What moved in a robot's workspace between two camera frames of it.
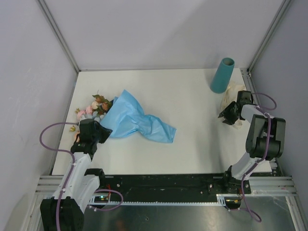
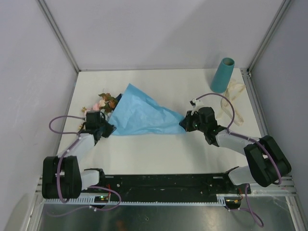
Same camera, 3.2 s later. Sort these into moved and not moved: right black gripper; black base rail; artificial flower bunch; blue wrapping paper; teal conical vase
Moved: right black gripper; artificial flower bunch; blue wrapping paper
Not moved: black base rail; teal conical vase
